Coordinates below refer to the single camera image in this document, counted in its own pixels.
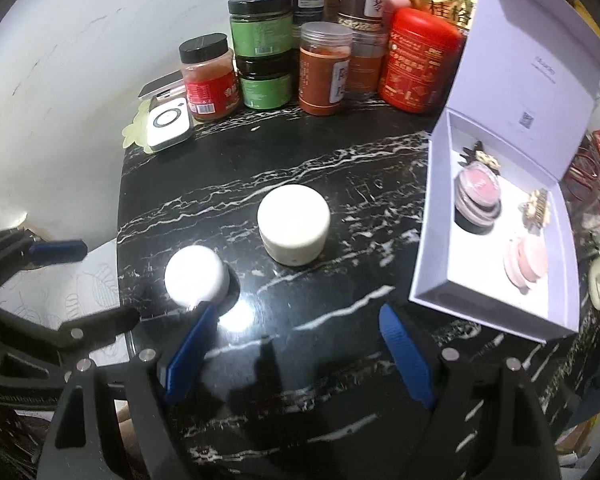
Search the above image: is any gold foil snack bag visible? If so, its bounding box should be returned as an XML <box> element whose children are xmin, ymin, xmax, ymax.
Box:
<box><xmin>408</xmin><ymin>0</ymin><xmax>477</xmax><ymax>36</ymax></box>

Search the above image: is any pink round compact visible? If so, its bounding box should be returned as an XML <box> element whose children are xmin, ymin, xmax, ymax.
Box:
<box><xmin>504</xmin><ymin>235</ymin><xmax>548</xmax><ymax>292</ymax></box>

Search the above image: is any large white cream jar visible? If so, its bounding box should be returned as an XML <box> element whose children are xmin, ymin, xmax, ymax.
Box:
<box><xmin>257</xmin><ymin>184</ymin><xmax>330</xmax><ymax>266</ymax></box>

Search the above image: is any red sauce jar black lid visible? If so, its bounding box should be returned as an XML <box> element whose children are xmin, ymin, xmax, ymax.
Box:
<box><xmin>178</xmin><ymin>32</ymin><xmax>242</xmax><ymax>122</ymax></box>

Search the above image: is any black beaded hair clip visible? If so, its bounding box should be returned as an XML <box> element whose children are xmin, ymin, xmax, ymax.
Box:
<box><xmin>460</xmin><ymin>141</ymin><xmax>501</xmax><ymax>174</ymax></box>

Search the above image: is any small white round jar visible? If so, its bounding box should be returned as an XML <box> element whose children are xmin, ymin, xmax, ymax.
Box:
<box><xmin>163</xmin><ymin>245</ymin><xmax>230</xmax><ymax>309</ymax></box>

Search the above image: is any lavender gift box with lid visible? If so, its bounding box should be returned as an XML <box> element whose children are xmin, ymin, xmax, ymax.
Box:
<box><xmin>410</xmin><ymin>0</ymin><xmax>600</xmax><ymax>341</ymax></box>

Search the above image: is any purple round compact jar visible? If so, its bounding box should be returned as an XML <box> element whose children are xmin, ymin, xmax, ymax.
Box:
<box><xmin>454</xmin><ymin>162</ymin><xmax>502</xmax><ymax>235</ymax></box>

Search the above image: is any gold metal hair claw clip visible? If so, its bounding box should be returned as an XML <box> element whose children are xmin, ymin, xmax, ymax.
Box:
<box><xmin>520</xmin><ymin>188</ymin><xmax>550</xmax><ymax>235</ymax></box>

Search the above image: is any lower green jar black lid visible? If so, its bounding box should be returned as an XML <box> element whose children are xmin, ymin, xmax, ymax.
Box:
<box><xmin>236</xmin><ymin>53</ymin><xmax>294</xmax><ymax>110</ymax></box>

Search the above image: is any orange powder plastic jar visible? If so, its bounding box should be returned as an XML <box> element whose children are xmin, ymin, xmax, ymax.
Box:
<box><xmin>299</xmin><ymin>22</ymin><xmax>352</xmax><ymax>116</ymax></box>

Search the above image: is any green jar black lid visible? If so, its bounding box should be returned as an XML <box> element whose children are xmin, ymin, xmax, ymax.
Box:
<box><xmin>236</xmin><ymin>53</ymin><xmax>294</xmax><ymax>110</ymax></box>
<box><xmin>227</xmin><ymin>0</ymin><xmax>292</xmax><ymax>58</ymax></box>

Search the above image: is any red tin canister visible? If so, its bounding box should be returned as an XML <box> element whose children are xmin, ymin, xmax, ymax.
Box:
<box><xmin>378</xmin><ymin>8</ymin><xmax>465</xmax><ymax>114</ymax></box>

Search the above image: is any upper green jar black lid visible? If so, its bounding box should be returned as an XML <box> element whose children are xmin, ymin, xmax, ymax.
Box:
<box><xmin>227</xmin><ymin>0</ymin><xmax>292</xmax><ymax>58</ymax></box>

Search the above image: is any white square device black ring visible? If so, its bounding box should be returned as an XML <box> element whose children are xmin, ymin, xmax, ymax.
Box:
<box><xmin>142</xmin><ymin>95</ymin><xmax>194</xmax><ymax>154</ymax></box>

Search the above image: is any clear glass container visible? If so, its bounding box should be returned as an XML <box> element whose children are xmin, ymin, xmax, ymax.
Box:
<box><xmin>562</xmin><ymin>148</ymin><xmax>600</xmax><ymax>236</ymax></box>

